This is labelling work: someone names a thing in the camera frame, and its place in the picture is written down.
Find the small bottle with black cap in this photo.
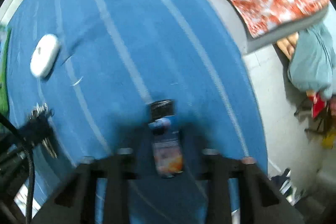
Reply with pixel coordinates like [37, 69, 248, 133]
[148, 100, 183, 178]

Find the light blue cloth bundle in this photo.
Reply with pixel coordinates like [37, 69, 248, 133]
[287, 23, 335, 101]

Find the blue cardboard box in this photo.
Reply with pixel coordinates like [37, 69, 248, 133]
[0, 25, 11, 117]

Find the white computer mouse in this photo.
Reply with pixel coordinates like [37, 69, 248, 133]
[30, 34, 61, 79]

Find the black key bunch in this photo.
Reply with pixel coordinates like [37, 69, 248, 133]
[20, 103, 58, 159]

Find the red cloth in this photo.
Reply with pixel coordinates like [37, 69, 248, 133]
[306, 90, 327, 119]

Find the blue striped tablecloth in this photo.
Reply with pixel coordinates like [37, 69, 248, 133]
[7, 0, 268, 223]

